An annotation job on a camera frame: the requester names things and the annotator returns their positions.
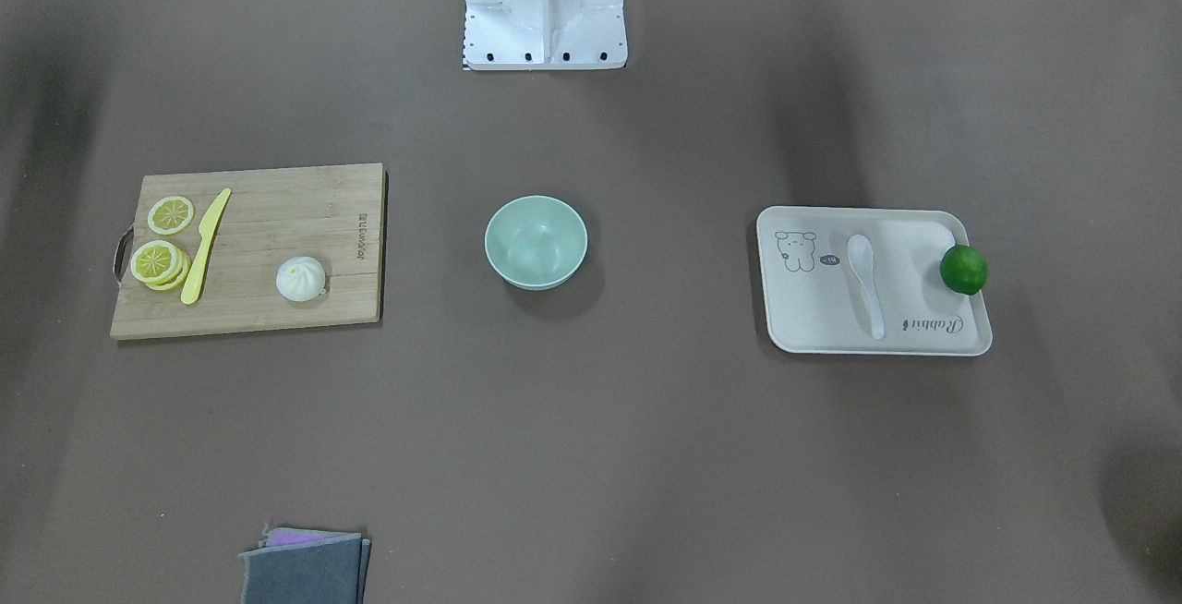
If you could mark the cream rabbit tray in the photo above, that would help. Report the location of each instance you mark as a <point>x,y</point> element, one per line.
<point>813,304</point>

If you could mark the green lime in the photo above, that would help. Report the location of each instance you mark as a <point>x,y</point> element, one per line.
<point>963,269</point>

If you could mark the yellow plastic knife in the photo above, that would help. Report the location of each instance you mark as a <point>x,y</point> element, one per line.
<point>208,229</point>

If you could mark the lemon slice stack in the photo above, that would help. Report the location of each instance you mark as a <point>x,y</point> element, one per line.
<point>160,265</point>

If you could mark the bamboo cutting board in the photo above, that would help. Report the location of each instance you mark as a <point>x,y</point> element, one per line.
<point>331,213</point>

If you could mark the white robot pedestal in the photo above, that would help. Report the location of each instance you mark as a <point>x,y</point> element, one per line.
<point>554,35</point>

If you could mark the white ceramic spoon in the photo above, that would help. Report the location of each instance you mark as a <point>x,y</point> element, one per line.
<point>860,254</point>

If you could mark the lemon slice single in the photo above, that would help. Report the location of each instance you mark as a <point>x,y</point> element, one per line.
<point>171,215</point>

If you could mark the mint green bowl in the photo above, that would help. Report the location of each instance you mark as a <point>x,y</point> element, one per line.
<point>536,242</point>

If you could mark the grey folded cloth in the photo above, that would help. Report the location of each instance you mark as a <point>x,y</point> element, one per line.
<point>298,565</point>

